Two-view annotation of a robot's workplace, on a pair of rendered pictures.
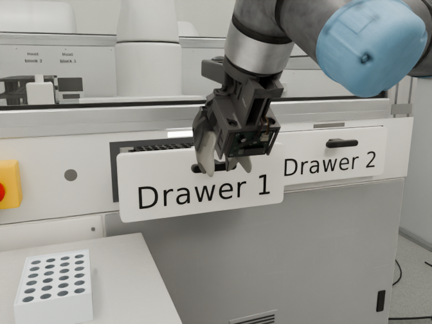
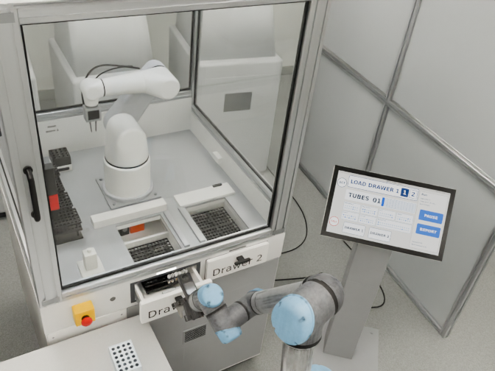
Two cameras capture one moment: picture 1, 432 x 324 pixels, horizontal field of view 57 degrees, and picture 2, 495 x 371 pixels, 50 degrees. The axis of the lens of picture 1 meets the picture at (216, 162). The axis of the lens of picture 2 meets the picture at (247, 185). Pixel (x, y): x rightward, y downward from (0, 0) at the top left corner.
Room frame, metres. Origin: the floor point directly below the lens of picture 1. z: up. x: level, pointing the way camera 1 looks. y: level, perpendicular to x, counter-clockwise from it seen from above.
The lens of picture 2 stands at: (-0.70, 0.13, 2.47)
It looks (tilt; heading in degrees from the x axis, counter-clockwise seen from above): 37 degrees down; 346
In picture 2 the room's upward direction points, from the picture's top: 8 degrees clockwise
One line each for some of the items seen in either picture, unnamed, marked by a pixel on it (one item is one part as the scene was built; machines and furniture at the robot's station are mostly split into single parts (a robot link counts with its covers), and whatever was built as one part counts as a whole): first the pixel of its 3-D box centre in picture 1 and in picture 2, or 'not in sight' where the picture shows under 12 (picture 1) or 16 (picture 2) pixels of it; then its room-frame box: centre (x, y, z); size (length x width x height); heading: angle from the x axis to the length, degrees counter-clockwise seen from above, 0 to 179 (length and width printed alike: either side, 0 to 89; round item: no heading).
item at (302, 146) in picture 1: (330, 155); (237, 260); (0.84, -0.25, 0.87); 0.29 x 0.02 x 0.11; 110
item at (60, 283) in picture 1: (57, 286); (124, 359); (0.47, 0.21, 0.78); 0.12 x 0.08 x 0.04; 19
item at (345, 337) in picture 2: not in sight; (356, 297); (0.91, -0.89, 0.51); 0.50 x 0.45 x 1.02; 159
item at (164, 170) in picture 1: (206, 180); (176, 300); (0.65, 0.02, 0.87); 0.29 x 0.02 x 0.11; 110
